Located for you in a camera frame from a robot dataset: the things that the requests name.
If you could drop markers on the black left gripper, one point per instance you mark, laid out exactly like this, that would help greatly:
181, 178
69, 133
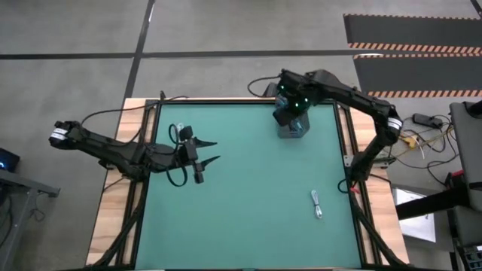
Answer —
190, 152

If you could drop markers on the black monitor with blue light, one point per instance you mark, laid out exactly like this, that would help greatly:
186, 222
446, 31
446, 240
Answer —
7, 160

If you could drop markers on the black power strip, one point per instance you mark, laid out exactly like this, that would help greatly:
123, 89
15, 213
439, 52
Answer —
427, 120

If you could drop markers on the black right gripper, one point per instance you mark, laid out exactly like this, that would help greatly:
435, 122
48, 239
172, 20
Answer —
297, 92

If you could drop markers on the grey cart panel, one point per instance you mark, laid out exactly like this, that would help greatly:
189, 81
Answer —
467, 150

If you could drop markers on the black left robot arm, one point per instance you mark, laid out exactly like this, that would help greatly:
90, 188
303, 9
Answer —
113, 152

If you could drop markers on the black hazard-striped floor mat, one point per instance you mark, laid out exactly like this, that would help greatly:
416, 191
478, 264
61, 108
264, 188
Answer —
414, 73
414, 30

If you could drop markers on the grey metal side table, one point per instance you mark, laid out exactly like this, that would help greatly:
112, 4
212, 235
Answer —
22, 182

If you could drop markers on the white paper sheet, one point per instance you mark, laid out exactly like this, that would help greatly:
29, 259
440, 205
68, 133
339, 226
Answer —
414, 226

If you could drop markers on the green table mat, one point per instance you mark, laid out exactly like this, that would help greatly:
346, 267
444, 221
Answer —
244, 211

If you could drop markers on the black slanted bar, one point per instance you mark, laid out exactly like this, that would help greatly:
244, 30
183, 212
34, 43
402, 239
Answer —
429, 205

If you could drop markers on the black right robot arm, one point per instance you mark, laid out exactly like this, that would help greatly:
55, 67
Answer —
361, 99

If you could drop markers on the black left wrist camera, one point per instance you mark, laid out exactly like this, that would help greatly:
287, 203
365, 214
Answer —
198, 176

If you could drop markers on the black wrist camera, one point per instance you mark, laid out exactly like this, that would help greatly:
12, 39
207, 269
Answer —
282, 117
198, 176

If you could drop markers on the black controller box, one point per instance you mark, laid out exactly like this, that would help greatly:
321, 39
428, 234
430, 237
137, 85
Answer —
470, 257

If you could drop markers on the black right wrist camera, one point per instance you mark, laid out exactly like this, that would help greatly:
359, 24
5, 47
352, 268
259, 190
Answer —
282, 117

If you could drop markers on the grey plastic bin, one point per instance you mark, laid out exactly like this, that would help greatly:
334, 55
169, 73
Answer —
291, 132

